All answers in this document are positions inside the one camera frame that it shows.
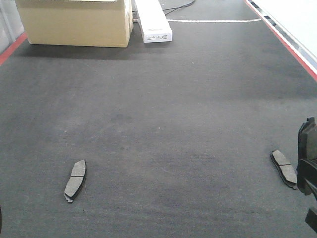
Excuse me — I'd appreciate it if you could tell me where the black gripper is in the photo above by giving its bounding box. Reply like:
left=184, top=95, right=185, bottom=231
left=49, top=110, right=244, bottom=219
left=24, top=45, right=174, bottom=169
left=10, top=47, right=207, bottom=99
left=296, top=158, right=317, bottom=228

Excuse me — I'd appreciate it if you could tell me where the brake pad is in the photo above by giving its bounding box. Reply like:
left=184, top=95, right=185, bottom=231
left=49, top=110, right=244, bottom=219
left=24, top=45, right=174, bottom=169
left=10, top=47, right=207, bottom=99
left=270, top=150, right=297, bottom=190
left=64, top=160, right=87, bottom=203
left=298, top=117, right=317, bottom=161

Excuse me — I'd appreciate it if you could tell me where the dark grey conveyor belt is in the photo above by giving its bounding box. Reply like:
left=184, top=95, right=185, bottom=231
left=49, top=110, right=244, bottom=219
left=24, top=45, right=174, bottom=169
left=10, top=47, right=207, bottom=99
left=0, top=0, right=317, bottom=238

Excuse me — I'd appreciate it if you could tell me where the white side guard panel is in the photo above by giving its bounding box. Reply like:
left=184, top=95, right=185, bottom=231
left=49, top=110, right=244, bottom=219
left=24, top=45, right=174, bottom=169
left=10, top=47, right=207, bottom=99
left=254, top=0, right=317, bottom=70

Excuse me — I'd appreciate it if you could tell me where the long white box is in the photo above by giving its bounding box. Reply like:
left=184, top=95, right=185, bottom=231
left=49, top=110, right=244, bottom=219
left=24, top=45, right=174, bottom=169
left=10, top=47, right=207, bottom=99
left=135, top=0, right=173, bottom=43

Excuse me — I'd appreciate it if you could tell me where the cardboard box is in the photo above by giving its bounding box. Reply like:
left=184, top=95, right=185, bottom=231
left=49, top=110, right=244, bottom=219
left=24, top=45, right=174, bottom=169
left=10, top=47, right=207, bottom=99
left=15, top=0, right=133, bottom=48

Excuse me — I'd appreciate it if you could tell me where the black floor cable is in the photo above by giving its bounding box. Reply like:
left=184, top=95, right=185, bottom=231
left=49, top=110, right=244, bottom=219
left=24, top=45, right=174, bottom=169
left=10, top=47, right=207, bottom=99
left=132, top=0, right=196, bottom=15

